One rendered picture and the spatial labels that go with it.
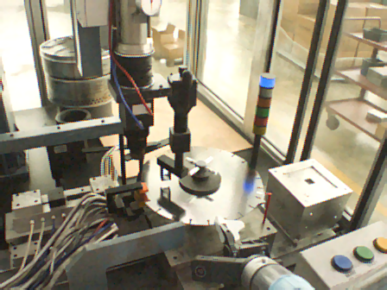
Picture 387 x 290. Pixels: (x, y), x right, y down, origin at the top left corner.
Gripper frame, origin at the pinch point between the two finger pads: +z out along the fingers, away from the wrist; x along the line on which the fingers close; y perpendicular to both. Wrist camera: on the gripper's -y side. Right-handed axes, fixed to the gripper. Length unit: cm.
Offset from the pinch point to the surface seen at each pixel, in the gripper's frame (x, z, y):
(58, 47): 68, 74, -40
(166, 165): 19.8, 6.2, -9.0
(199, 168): 18.1, 8.2, -0.5
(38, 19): 84, 84, -50
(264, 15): 69, 38, 36
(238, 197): 10.4, 4.6, 8.2
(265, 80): 41.0, 15.4, 22.9
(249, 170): 15.9, 13.2, 14.9
